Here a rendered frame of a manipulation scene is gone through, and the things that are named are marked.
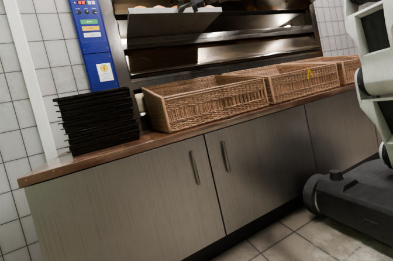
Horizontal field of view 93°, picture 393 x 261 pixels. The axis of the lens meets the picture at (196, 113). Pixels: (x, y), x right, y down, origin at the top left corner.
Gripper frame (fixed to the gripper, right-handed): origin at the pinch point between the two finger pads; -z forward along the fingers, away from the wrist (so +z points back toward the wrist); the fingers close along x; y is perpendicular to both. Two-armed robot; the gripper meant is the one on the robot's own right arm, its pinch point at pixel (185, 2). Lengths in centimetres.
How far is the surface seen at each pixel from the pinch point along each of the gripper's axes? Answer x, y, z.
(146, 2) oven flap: 17.0, -17.7, -26.4
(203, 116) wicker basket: -59, 18, -1
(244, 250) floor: -120, 22, 4
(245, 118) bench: -64, 13, 17
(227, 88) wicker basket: -49, 9, 12
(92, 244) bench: -89, 51, -41
